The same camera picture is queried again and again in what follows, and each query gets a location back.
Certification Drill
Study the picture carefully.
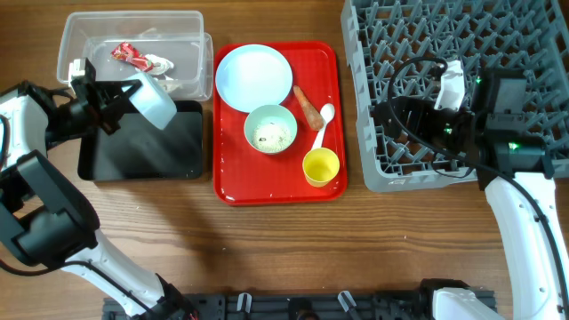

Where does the small light blue bowl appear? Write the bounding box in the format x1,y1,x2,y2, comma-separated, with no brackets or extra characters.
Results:
125,73,177,130

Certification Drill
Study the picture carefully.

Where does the yellow plastic cup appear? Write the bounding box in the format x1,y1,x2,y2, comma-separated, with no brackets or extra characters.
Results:
302,148,341,188

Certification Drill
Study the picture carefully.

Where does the green bowl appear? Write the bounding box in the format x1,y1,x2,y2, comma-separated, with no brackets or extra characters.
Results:
244,105,298,155

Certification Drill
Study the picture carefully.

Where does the white plastic spoon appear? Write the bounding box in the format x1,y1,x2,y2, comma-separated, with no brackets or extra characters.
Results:
312,103,335,149

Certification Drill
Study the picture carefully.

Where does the white rice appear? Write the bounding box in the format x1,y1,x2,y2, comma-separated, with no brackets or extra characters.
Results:
252,123,293,154

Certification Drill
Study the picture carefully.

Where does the red serving tray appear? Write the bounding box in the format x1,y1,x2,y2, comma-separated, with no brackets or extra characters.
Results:
212,41,348,206

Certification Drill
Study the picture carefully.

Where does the black plastic tray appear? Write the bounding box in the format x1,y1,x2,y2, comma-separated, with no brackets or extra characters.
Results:
77,100,204,182

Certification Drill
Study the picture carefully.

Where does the grey dishwasher rack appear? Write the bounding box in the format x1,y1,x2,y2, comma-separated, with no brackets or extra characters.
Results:
341,0,568,192

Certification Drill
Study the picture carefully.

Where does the orange carrot piece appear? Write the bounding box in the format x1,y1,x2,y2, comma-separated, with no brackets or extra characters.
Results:
293,85,325,131

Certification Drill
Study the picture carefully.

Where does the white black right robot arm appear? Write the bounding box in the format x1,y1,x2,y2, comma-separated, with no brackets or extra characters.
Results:
373,59,568,319

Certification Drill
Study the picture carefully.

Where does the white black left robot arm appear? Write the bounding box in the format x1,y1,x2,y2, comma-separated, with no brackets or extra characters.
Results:
1,58,199,319

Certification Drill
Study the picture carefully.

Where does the large light blue plate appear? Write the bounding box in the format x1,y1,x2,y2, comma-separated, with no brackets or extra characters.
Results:
215,44,293,113

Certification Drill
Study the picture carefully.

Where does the red snack wrapper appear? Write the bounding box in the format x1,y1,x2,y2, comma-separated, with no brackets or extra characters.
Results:
111,42,154,72

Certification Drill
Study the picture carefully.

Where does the clear plastic bin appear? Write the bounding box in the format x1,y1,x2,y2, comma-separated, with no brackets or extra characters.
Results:
56,11,213,101

